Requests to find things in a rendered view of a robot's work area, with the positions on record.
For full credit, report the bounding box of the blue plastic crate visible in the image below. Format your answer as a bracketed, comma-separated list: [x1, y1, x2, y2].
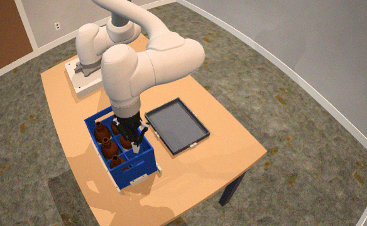
[88, 109, 157, 190]

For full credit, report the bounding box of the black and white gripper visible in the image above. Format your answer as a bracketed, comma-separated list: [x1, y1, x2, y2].
[112, 111, 150, 153]

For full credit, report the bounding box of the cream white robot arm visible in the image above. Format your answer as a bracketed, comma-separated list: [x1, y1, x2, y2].
[74, 0, 205, 118]

